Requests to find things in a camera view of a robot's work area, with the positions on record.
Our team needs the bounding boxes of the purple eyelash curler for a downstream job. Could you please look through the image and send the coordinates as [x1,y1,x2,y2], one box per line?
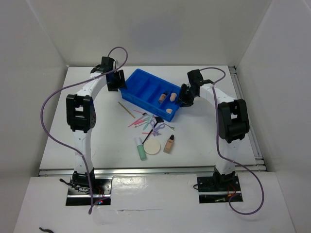
[150,120,165,136]

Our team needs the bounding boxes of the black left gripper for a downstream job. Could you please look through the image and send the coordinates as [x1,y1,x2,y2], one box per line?
[106,69,127,92]

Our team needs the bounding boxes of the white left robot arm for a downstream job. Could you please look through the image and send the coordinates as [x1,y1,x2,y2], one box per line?
[66,57,127,176]

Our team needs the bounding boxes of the gold eyebrow pencil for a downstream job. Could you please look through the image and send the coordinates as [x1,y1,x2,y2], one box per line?
[118,101,136,118]

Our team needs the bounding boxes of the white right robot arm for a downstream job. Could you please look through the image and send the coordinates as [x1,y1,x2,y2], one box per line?
[175,67,250,190]

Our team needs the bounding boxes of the teal folding razor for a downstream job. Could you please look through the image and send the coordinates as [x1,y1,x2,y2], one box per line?
[143,115,154,130]

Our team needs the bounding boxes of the black fan brush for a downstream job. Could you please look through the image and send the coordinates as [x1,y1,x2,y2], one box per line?
[142,116,164,144]

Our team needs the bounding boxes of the blue plastic organizer bin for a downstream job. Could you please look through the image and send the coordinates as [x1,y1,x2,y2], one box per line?
[121,68,180,122]

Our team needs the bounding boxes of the aluminium table edge rail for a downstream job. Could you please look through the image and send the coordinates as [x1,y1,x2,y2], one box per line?
[37,165,268,177]

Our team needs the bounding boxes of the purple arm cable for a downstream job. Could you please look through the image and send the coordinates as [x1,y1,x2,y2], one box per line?
[199,67,265,216]
[40,46,129,215]

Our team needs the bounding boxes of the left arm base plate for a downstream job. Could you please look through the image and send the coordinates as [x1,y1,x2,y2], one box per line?
[61,178,112,206]

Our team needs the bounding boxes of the beige makeup sponge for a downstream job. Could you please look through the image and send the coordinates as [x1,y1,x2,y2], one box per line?
[170,92,177,102]
[166,108,173,114]

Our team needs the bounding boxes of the pink brow comb brush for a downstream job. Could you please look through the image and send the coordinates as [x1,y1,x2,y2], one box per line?
[128,113,146,128]

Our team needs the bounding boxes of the BB cream bottle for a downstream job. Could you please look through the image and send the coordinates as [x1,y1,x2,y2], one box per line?
[158,92,168,103]

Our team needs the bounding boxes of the beige square foundation bottle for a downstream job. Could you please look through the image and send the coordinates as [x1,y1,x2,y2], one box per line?
[163,134,174,154]

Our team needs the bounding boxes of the pink flat brush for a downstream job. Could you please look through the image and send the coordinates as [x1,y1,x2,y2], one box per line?
[134,117,149,125]

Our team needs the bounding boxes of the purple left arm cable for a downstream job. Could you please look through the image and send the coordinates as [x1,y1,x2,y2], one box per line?
[40,46,129,215]

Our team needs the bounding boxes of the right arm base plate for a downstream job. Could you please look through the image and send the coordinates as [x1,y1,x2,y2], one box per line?
[193,176,243,204]

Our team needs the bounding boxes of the green bottle white cap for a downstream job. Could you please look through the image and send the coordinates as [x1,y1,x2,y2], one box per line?
[135,137,147,161]

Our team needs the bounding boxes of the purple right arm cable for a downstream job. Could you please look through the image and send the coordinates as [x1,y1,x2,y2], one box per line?
[199,67,265,216]

